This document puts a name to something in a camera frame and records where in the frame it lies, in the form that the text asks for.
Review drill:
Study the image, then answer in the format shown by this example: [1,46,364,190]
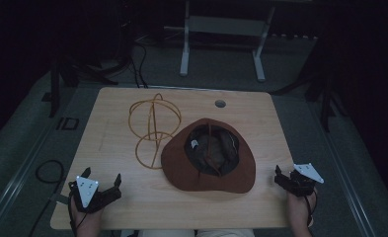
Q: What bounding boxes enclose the black tripod stand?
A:
[270,36,349,133]
[47,48,134,119]

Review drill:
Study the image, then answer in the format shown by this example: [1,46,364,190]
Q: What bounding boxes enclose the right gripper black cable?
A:
[303,190,319,229]

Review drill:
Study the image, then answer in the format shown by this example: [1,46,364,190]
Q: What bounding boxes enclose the black hanging cables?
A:
[129,40,149,90]

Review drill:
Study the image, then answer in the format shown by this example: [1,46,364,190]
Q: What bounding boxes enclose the white metal table frame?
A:
[163,0,276,83]

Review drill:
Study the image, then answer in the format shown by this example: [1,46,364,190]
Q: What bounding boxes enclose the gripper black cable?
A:
[303,190,319,229]
[66,189,88,237]

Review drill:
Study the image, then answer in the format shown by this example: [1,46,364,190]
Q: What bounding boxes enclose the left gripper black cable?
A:
[66,189,88,237]

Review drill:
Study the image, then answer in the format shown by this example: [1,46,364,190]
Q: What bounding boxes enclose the black floor bracket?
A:
[55,117,80,131]

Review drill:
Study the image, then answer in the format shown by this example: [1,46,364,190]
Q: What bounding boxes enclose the golden wire hat stand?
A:
[128,92,183,171]

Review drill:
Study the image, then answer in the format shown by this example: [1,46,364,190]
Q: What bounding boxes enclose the person's right hand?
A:
[286,187,318,237]

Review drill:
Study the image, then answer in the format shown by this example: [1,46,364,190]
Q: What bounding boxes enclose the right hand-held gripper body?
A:
[273,163,325,198]

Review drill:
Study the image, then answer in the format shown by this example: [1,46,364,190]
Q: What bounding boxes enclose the black floor cable loop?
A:
[35,159,65,185]

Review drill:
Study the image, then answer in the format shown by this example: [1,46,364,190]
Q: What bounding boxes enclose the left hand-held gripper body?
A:
[68,175,122,214]

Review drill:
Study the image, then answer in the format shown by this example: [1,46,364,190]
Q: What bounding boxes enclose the person's left hand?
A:
[70,202,105,237]

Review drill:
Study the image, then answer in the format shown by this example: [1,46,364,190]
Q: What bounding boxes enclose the brown bucket hat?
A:
[160,118,257,195]

